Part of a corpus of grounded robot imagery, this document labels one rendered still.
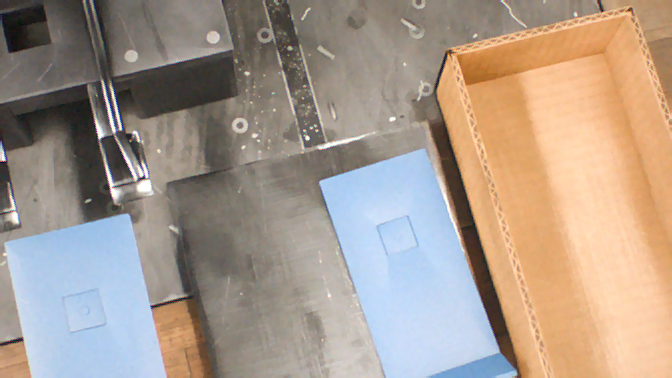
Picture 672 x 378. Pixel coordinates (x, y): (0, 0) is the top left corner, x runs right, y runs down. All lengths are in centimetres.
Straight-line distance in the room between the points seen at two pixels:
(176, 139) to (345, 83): 12
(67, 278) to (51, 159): 14
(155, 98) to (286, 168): 9
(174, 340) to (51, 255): 12
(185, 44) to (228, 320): 17
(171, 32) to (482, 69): 20
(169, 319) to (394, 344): 14
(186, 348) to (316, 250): 10
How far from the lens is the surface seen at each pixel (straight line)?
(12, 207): 77
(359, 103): 86
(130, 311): 74
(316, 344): 81
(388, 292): 81
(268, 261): 81
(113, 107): 77
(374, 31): 88
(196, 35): 79
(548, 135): 87
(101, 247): 75
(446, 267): 82
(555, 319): 84
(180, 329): 83
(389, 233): 82
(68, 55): 79
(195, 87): 83
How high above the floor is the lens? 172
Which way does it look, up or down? 74 degrees down
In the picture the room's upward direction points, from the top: 8 degrees clockwise
